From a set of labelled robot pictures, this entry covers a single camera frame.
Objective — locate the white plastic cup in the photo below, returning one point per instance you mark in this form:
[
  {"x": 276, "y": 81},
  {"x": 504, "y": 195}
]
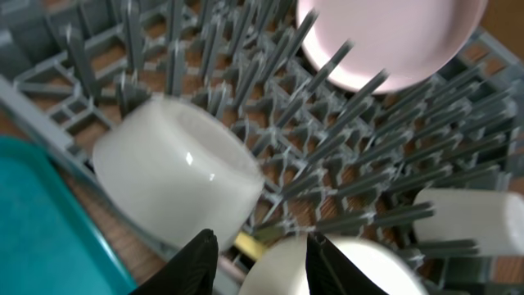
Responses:
[{"x": 493, "y": 219}]

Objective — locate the teal plastic tray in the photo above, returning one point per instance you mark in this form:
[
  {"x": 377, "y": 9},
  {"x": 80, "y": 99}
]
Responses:
[{"x": 49, "y": 245}]

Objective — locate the grey bowl with food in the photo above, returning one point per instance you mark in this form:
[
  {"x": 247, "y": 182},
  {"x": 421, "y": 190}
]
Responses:
[{"x": 173, "y": 170}]

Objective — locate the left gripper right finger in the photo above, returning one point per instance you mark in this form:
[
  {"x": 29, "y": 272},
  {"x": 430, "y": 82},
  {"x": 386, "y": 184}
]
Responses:
[{"x": 330, "y": 272}]

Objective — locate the white bowl with peanuts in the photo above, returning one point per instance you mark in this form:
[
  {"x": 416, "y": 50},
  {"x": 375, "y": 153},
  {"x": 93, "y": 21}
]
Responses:
[{"x": 282, "y": 271}]

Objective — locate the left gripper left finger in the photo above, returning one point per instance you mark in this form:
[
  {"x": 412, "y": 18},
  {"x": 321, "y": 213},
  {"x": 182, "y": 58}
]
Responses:
[{"x": 191, "y": 271}]

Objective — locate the pink round plate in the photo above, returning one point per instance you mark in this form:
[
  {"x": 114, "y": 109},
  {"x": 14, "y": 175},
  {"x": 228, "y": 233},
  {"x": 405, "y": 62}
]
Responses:
[{"x": 409, "y": 39}]

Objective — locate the grey dishwasher rack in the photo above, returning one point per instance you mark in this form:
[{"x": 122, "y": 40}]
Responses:
[{"x": 353, "y": 163}]

